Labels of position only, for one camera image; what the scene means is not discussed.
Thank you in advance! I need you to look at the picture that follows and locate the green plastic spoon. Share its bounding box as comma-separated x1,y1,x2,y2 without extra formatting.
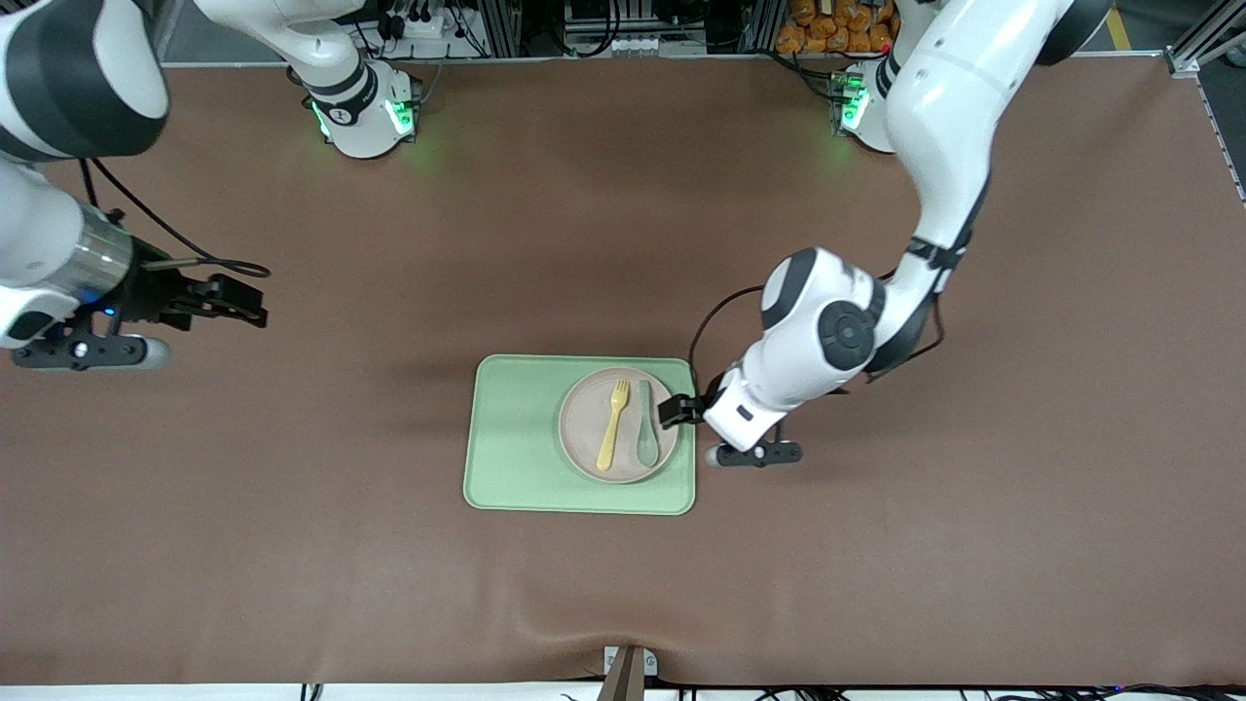
636,380,662,468

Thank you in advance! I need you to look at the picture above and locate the yellow plastic fork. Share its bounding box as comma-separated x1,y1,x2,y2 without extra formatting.
596,380,632,473

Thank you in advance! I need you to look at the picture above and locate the beige round plate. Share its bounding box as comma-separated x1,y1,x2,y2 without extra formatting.
558,367,679,485

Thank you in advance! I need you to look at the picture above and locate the light green rectangular tray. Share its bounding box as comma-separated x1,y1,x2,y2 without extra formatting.
462,354,698,516

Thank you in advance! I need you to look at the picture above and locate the brown table mat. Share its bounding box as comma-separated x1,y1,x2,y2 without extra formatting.
0,56,1246,688

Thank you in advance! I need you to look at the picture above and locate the white power strip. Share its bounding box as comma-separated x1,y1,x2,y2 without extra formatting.
375,0,470,59

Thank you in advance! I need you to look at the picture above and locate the orange packaged goods pile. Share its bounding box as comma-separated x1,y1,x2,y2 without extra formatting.
776,0,897,55

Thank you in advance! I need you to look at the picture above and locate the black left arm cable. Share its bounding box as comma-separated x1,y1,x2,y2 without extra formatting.
688,284,947,392

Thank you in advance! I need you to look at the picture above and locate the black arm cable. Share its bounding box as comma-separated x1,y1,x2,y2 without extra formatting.
78,156,273,280
688,284,947,392

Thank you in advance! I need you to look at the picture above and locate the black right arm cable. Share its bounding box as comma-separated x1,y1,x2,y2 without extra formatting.
78,156,273,280

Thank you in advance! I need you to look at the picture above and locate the grey metal camera bracket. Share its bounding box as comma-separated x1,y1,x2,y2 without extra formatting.
603,645,659,701

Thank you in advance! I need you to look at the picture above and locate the aluminium frame profile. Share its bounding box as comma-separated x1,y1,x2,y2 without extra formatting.
1165,0,1246,77

